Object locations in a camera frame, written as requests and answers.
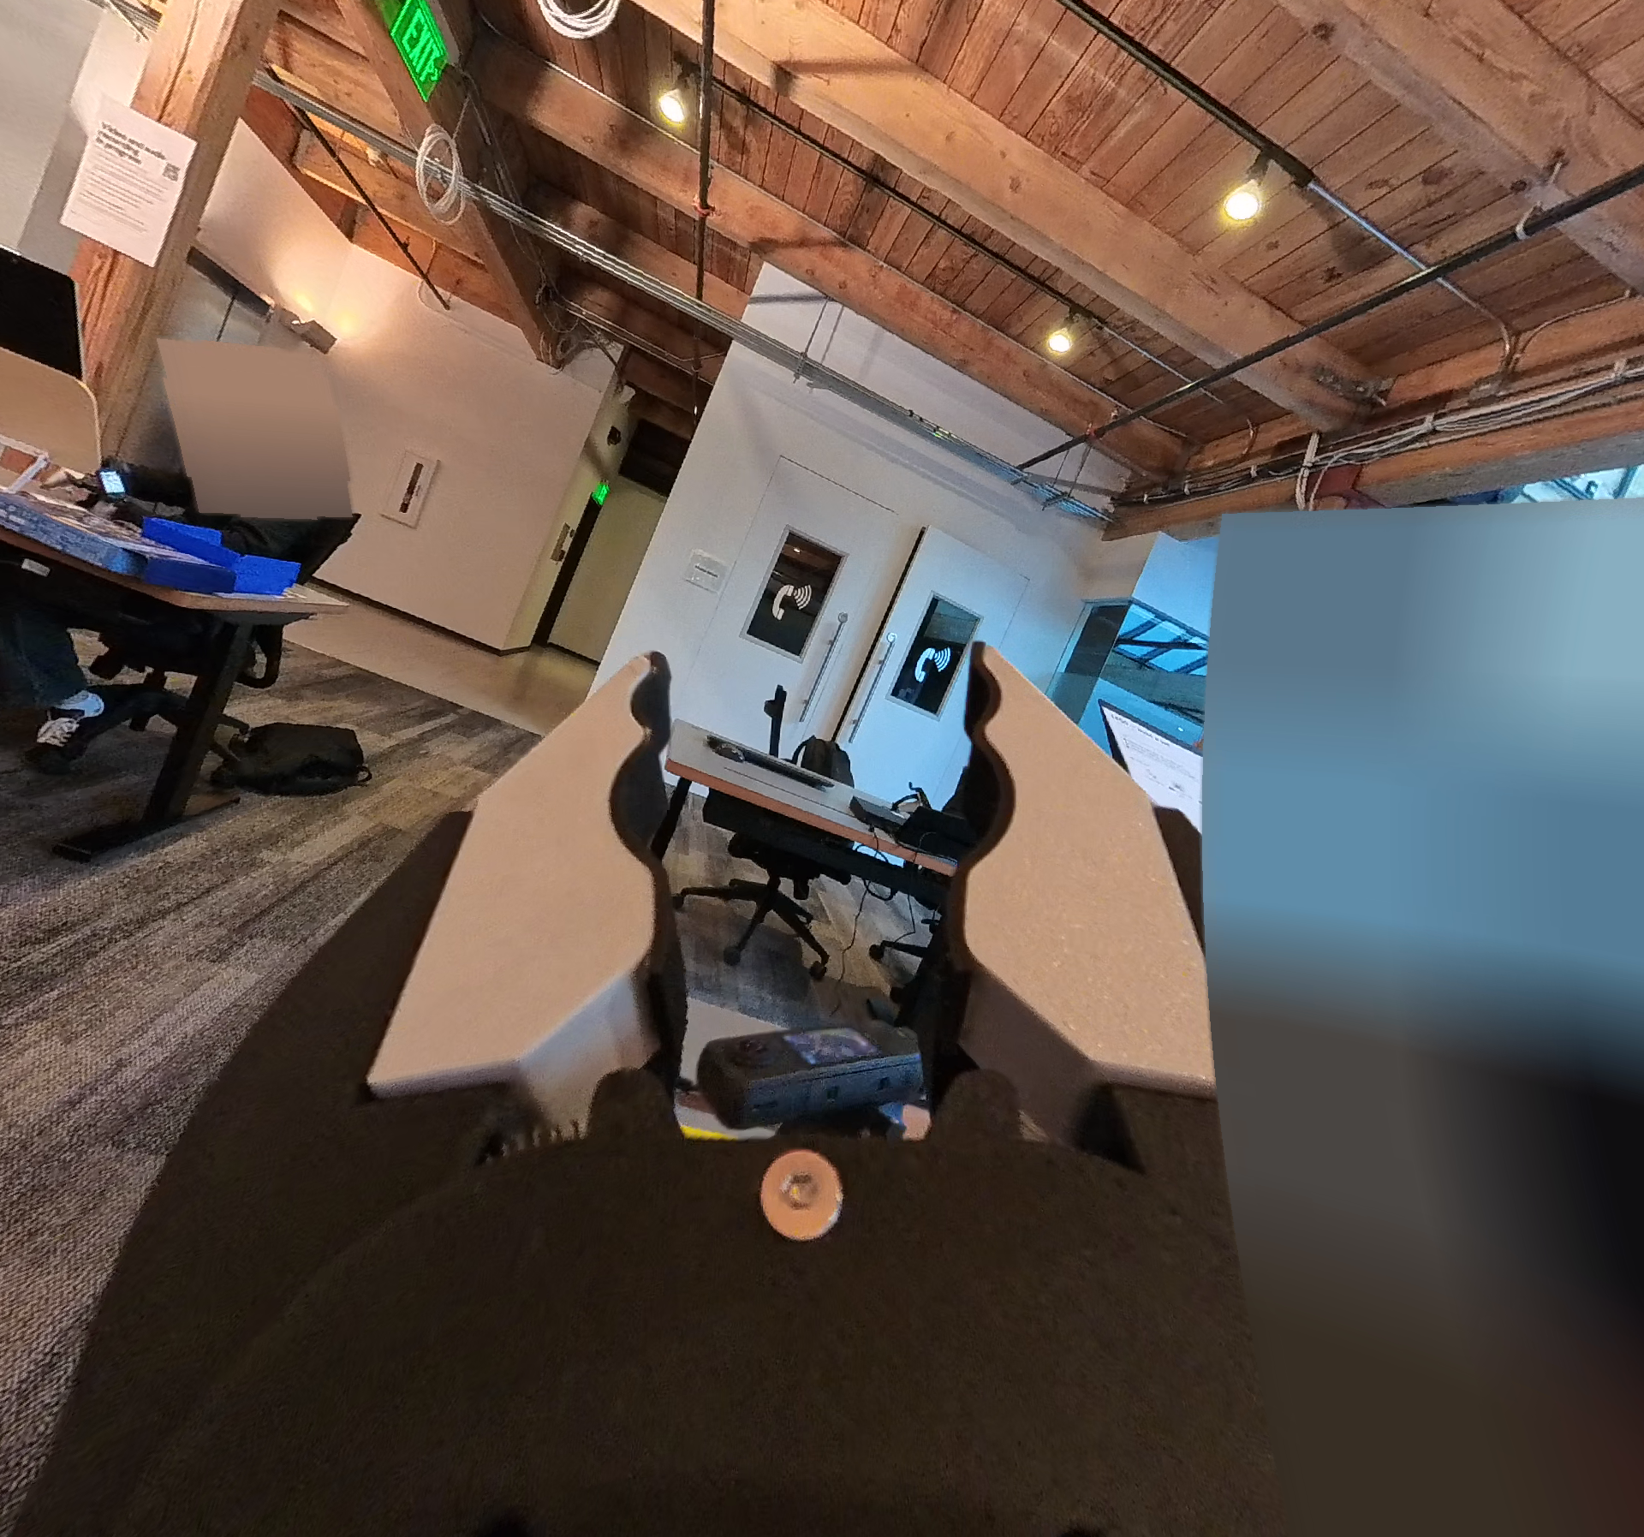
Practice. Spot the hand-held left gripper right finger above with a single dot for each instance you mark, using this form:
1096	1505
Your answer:
1094	922

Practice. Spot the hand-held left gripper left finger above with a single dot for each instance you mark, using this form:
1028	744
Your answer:
527	922

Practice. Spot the white top office desk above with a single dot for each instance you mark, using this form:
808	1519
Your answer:
845	807

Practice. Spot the wooden top office desk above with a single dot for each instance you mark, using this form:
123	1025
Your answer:
294	598

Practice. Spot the white screen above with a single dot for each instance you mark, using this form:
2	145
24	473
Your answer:
1162	768

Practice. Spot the black office chair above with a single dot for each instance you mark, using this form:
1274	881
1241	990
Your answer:
771	871
139	665
925	958

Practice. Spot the black bag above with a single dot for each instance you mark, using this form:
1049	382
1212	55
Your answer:
925	832

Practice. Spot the glass window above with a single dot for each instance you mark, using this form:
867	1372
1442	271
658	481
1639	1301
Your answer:
1154	648

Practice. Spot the black backpack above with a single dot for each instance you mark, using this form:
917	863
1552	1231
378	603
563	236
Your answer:
292	761

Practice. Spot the black keyboard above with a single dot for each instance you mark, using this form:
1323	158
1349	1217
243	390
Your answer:
771	763

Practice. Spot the white phone booth door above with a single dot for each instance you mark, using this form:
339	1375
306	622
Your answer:
938	665
796	593

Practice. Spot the dark doorway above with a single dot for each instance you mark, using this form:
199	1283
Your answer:
570	576

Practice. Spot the blue foam block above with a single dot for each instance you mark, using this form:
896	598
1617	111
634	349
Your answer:
265	576
186	535

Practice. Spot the track spotlight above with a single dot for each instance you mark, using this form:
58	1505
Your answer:
1060	337
675	101
1241	200

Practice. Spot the dark blue flat box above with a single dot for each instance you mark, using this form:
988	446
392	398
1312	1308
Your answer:
78	544

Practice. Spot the beige panel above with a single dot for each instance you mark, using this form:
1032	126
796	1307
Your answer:
44	420

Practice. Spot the long black ceiling pipe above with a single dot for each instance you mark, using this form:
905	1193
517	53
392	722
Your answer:
1411	279

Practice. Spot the black monitor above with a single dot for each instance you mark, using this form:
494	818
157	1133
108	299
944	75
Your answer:
37	317

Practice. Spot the white paper notice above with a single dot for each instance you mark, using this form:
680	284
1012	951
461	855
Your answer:
128	182

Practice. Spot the black vertical pipe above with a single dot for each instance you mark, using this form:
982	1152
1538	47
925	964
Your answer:
704	86

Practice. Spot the small white wall sign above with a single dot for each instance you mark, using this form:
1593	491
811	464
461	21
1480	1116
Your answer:
704	570

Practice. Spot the white wall cabinet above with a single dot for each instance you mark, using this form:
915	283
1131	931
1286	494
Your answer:
414	487

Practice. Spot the grey wall light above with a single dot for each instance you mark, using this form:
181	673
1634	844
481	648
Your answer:
314	333

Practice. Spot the black lighting track rail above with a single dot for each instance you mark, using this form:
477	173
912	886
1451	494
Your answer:
1114	28

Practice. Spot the wooden post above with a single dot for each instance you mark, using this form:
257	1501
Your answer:
213	47

